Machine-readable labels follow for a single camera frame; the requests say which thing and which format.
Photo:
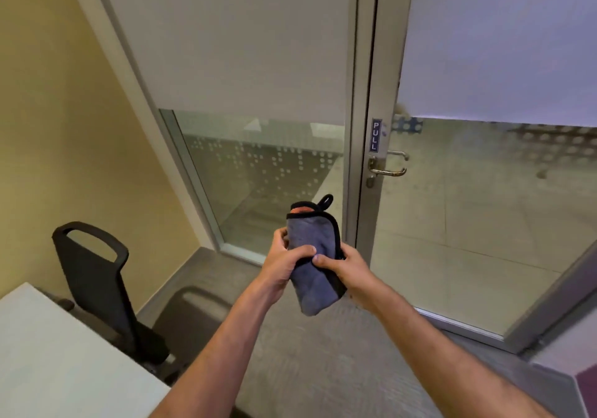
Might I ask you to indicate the person's left thumb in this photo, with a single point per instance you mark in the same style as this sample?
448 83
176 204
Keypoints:
302 252

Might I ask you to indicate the person's right thumb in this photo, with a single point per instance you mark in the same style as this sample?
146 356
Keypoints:
326 262

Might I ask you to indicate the person's right hand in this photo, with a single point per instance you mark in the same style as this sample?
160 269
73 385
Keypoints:
355 275

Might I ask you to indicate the grey cloth with black trim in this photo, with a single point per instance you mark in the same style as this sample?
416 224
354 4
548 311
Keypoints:
313 240

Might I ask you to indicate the person's left hand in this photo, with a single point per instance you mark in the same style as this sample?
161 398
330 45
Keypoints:
275 273

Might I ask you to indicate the person's left forearm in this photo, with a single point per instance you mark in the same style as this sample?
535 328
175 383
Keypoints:
219 352

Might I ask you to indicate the black office chair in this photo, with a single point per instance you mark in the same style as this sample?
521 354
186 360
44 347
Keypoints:
100 287

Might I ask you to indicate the glass door with metal frame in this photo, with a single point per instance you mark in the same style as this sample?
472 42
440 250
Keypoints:
466 226

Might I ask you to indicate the fixed frosted glass panel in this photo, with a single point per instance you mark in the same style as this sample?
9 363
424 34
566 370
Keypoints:
242 105

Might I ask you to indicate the metal door keyhole cylinder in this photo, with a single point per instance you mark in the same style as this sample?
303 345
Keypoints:
370 182

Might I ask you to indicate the blue door sign label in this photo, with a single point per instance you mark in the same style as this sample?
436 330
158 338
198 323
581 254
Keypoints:
375 135

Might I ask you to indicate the person's right forearm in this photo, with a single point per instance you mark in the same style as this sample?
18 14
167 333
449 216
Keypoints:
447 361

